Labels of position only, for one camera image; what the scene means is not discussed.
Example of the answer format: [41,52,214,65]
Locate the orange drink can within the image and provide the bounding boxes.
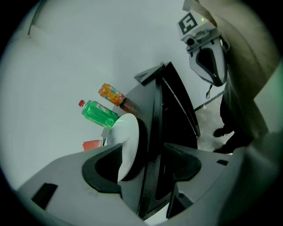
[98,83,126,106]

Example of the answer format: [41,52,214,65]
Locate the white round plate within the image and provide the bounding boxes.
[106,113,140,183]

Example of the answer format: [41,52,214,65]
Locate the green soda can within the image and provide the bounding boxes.
[81,100,119,129]

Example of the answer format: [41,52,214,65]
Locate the black mini fridge cabinet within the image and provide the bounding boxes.
[100,61,201,220]

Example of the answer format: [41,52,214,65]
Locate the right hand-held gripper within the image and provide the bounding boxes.
[176,10,228,87]

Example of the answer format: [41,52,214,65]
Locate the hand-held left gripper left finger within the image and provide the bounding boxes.
[17,143,153,226]

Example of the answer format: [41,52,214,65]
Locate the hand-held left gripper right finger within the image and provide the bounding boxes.
[163,142,233,219]

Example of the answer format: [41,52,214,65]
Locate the person's black trousers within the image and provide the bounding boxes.
[220,83,257,153]

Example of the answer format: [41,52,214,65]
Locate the person's black shoe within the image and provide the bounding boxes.
[213,127,234,138]
[213,144,234,154]

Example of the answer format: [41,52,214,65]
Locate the red watermelon slice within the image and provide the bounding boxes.
[82,139,103,151]

